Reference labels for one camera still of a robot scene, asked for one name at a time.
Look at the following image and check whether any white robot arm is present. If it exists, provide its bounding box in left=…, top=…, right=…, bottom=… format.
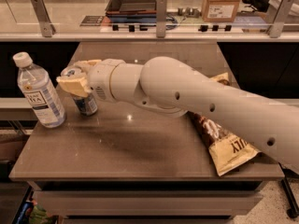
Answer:
left=56, top=56, right=299, bottom=174

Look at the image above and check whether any sea salt chips bag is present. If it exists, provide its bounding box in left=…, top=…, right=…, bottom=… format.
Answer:
left=186, top=72, right=261, bottom=177

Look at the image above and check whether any right metal glass bracket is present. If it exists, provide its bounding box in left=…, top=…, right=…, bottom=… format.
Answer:
left=267, top=0, right=295, bottom=38

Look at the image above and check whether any left metal glass bracket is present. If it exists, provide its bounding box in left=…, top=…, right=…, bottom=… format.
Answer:
left=30, top=0, right=56, bottom=37

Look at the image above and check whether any metal glass bracket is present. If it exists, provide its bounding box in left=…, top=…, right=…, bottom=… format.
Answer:
left=30, top=0, right=56, bottom=37
left=156, top=0, right=167, bottom=38
left=267, top=0, right=295, bottom=38

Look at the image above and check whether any grey table drawer front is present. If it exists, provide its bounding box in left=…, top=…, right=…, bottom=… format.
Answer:
left=34, top=191, right=263, bottom=217

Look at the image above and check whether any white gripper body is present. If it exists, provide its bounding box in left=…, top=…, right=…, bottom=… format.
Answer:
left=88, top=59, right=123, bottom=103

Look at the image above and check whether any orange grey tray bin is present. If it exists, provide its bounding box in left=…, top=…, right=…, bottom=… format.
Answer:
left=106, top=0, right=156, bottom=17

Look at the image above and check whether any cardboard box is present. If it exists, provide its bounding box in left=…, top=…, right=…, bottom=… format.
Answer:
left=201, top=0, right=240, bottom=22

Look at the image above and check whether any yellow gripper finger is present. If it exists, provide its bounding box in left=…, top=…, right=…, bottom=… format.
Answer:
left=74, top=59, right=101, bottom=73
left=56, top=73, right=92, bottom=97

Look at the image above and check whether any redbull can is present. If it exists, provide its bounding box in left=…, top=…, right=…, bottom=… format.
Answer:
left=60, top=66, right=97, bottom=116

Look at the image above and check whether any clear blue plastic bottle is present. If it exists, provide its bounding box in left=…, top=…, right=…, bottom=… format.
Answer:
left=13, top=51, right=66, bottom=128

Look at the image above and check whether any middle metal glass bracket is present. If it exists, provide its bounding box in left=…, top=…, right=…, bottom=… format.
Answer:
left=156, top=0, right=167, bottom=38

